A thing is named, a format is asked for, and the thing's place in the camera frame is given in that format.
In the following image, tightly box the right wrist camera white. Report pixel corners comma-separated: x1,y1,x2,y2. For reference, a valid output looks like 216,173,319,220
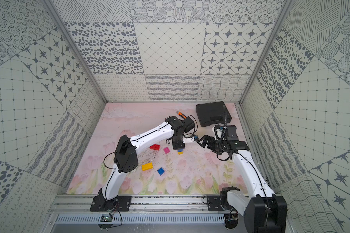
213,125,227,140

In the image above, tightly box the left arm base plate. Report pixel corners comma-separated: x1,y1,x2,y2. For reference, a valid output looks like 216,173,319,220
90,195,132,212

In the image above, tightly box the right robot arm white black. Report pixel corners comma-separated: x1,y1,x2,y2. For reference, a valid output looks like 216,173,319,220
197,136,287,233

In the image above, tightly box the aluminium rail frame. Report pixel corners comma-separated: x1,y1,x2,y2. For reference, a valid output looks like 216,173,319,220
48,194,220,214

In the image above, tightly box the black plastic tool case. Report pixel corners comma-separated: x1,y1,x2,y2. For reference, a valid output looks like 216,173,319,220
195,102,232,127

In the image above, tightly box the pink lego brick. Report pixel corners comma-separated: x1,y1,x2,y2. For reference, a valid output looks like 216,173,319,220
163,148,170,154

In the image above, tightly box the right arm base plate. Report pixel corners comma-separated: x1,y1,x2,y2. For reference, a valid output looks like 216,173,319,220
202,195,236,212

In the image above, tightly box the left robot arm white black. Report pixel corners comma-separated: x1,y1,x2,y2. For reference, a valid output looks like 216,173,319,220
90,116,197,212

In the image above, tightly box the yellow long lego brick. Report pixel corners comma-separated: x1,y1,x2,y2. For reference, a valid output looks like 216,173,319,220
142,162,153,171

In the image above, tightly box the red lego brick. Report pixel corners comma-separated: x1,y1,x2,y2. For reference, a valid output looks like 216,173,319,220
149,144,160,150

